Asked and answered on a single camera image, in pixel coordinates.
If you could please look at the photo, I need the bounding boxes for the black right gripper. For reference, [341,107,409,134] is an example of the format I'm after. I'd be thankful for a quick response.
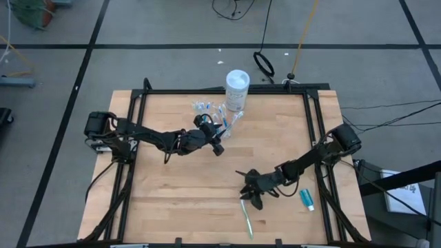
[235,168,287,211]

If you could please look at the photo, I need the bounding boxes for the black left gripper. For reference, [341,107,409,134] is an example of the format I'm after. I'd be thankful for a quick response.
[176,114,232,157]

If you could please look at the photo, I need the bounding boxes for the clear plastic cup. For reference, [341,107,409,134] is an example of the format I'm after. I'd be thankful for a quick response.
[191,99,231,132]

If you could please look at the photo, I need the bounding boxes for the white wipes canister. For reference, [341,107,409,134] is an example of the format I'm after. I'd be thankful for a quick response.
[225,68,252,113]

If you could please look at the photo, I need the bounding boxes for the black metal stand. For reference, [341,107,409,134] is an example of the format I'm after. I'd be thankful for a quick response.
[354,158,441,248]

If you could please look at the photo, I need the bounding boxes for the white paper sheet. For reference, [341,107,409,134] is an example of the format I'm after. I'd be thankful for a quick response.
[380,169,428,216]

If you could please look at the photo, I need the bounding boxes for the grey metal base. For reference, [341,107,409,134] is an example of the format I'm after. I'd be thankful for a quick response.
[0,76,37,89]

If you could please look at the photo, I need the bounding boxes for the green and orange bag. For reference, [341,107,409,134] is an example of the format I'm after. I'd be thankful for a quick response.
[9,0,58,31]

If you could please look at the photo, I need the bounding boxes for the black aluminium table frame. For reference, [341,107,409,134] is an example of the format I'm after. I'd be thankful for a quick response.
[77,77,371,248]

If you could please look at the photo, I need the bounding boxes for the black hanging cable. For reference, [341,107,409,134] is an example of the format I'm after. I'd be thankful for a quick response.
[252,0,276,79]

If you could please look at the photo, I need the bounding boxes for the yellow hanging cable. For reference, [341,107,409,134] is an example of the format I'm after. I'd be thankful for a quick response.
[290,0,320,80]

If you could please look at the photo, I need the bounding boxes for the black floor cable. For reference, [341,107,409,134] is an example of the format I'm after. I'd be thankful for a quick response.
[340,99,441,136]

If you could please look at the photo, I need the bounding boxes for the yellow floor cable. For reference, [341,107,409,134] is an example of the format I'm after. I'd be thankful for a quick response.
[0,34,35,79]

